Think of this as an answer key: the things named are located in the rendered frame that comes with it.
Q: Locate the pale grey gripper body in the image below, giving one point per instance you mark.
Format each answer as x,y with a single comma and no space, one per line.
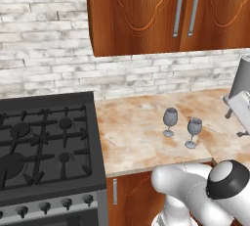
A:
241,106

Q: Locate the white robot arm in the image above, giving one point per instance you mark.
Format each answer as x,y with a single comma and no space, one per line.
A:
192,190

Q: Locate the clear grey wine glass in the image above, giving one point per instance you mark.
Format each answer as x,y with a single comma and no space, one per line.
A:
194,127
170,117

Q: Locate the brown wooden base cupboard door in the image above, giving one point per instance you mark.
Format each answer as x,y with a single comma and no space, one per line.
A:
136,200

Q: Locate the black stove knob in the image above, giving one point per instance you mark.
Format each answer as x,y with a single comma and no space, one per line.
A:
44,207
66,203
87,199
22,211
1,215

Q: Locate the black gas stove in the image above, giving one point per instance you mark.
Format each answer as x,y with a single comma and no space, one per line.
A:
49,145

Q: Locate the brown wooden wall cupboard door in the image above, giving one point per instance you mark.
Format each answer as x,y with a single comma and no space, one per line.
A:
136,14
224,11

